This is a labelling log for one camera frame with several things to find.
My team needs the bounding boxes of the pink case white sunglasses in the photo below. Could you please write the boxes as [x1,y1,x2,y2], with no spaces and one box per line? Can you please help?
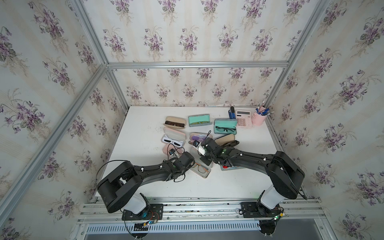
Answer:
[164,127,186,143]

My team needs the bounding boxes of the pink calculator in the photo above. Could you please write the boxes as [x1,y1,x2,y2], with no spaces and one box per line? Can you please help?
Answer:
[236,110,253,128]

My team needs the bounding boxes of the beige case brown glasses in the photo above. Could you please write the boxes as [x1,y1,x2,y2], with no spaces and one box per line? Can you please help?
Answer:
[164,116,187,129]

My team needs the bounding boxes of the grey case red sunglasses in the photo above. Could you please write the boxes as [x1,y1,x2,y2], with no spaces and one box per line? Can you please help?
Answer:
[220,162,244,171]

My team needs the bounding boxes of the pink pen cup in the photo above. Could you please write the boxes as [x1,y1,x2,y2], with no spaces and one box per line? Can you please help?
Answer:
[252,112,268,126]

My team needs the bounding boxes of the plaid case purple glasses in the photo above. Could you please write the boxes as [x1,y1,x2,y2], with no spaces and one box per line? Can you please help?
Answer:
[189,132,213,145]

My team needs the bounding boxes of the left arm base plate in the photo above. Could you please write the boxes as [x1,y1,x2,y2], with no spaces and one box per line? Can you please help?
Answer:
[122,204,164,221]

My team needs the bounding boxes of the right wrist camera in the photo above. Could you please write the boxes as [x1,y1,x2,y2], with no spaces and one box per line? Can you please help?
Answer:
[193,140,206,156]

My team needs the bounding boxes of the grey teal-lined glasses case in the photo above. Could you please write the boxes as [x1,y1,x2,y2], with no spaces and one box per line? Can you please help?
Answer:
[188,114,212,127]

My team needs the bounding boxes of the blue black stapler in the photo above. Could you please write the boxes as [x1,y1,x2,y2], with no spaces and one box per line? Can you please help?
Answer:
[228,106,236,120]

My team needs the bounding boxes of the teal case black glasses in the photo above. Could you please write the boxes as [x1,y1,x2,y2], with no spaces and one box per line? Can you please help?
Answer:
[214,119,237,135]

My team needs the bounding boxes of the grey orange glasses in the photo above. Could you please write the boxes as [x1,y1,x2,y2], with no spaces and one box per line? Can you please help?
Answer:
[191,163,210,178]

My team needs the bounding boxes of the beige case black glasses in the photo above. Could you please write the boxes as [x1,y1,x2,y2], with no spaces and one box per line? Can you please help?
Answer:
[215,134,240,148]

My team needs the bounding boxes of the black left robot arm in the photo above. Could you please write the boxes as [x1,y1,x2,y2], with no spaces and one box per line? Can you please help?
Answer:
[97,152,195,213]

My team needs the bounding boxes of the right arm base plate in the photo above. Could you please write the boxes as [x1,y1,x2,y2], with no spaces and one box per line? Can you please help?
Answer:
[239,202,284,221]

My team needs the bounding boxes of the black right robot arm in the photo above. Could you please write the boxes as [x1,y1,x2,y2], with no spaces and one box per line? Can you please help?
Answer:
[193,137,305,210]

